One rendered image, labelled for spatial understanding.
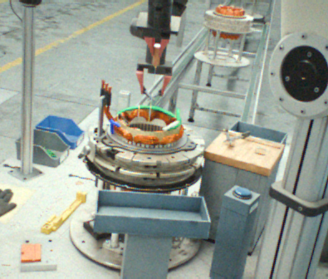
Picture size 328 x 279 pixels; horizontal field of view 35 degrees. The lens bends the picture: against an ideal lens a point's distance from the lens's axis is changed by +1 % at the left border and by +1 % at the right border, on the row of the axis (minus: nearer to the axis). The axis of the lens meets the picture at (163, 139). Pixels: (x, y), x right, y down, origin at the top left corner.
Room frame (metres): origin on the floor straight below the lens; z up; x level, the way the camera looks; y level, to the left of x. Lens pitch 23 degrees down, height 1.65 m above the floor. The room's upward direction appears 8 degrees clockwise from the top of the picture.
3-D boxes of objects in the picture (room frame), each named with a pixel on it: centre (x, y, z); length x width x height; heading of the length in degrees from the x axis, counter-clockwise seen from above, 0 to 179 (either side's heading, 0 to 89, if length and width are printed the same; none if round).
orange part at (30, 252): (1.14, 0.30, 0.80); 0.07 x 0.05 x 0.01; 16
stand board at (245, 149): (1.41, -0.24, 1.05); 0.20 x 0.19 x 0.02; 160
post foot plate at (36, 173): (1.60, 0.45, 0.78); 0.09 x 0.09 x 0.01; 56
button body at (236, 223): (1.18, -0.22, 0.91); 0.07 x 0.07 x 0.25; 61
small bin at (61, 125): (1.91, 0.41, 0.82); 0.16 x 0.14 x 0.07; 82
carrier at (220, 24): (3.58, -0.33, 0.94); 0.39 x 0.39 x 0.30
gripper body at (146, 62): (1.48, 0.05, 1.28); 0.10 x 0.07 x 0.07; 92
